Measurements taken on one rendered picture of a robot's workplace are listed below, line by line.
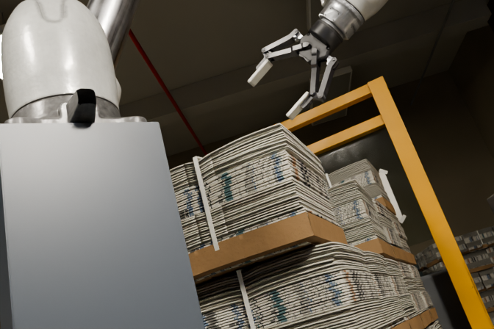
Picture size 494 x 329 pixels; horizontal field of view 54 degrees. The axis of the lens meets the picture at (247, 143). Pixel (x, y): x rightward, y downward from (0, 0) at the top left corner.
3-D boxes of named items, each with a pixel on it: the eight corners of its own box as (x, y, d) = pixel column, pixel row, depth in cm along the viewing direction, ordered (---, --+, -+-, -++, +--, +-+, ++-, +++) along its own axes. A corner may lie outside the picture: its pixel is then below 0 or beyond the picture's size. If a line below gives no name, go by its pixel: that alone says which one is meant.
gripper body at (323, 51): (313, 12, 109) (286, 43, 110) (341, 30, 105) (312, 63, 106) (323, 27, 116) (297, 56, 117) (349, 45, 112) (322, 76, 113)
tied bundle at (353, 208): (264, 294, 148) (244, 222, 157) (294, 293, 174) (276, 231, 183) (384, 254, 138) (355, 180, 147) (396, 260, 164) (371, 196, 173)
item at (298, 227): (234, 261, 89) (228, 238, 91) (285, 267, 115) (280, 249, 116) (314, 234, 85) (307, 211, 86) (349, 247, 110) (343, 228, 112)
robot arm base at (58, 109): (6, 109, 55) (3, 68, 57) (-2, 186, 72) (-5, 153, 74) (159, 109, 65) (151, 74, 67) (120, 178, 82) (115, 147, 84)
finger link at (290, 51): (309, 46, 110) (308, 40, 110) (263, 57, 114) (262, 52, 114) (314, 53, 113) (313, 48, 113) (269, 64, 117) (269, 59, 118)
